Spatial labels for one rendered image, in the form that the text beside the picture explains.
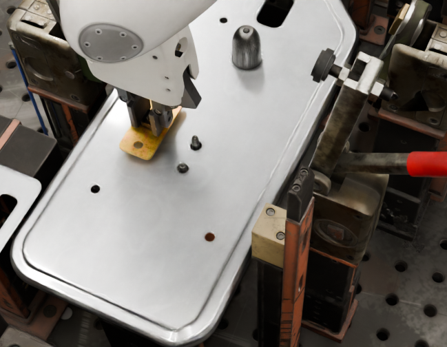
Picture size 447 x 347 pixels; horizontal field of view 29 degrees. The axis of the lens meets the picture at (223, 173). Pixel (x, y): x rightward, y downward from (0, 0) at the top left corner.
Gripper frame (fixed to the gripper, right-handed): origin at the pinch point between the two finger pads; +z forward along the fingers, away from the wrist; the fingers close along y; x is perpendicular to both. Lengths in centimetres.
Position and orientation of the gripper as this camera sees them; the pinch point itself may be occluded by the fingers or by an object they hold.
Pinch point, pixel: (149, 109)
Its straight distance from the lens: 88.8
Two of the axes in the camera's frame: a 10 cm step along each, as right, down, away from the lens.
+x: -4.3, 7.8, -4.4
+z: 0.4, 5.1, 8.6
